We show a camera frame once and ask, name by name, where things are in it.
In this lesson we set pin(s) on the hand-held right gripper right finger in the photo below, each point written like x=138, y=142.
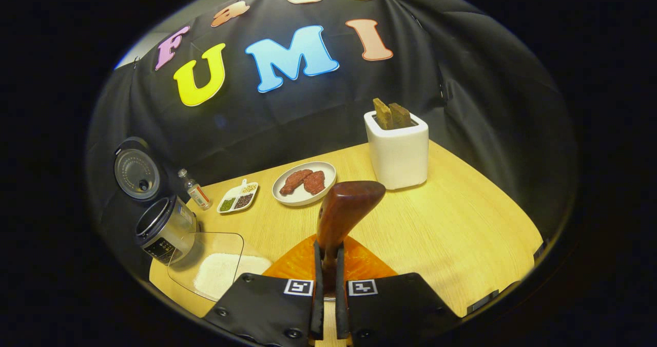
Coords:
x=395, y=306

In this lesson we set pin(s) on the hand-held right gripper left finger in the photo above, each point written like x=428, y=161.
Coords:
x=267, y=311

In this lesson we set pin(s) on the white rice heap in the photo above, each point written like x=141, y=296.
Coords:
x=226, y=275

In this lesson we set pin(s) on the red-brown wooden spoon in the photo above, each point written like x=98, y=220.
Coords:
x=349, y=203

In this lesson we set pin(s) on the dark grey rice cooker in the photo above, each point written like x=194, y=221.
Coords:
x=167, y=229

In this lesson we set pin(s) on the white chopstick holder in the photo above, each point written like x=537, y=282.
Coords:
x=398, y=157

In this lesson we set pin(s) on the clear glass tray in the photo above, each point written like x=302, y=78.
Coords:
x=226, y=244

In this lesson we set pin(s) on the white divided dish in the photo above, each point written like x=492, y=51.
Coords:
x=230, y=209

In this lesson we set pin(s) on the dark bean pile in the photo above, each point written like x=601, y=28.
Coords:
x=244, y=200

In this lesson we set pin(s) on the green bean pile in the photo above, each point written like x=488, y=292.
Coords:
x=227, y=204

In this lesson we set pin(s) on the white round plate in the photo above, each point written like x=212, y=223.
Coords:
x=300, y=199

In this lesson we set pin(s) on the pale bean pile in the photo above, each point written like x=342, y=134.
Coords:
x=249, y=188

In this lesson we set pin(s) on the red-brown meat piece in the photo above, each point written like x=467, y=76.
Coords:
x=315, y=182
x=295, y=181

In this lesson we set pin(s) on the small glass bottle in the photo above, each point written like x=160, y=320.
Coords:
x=196, y=193

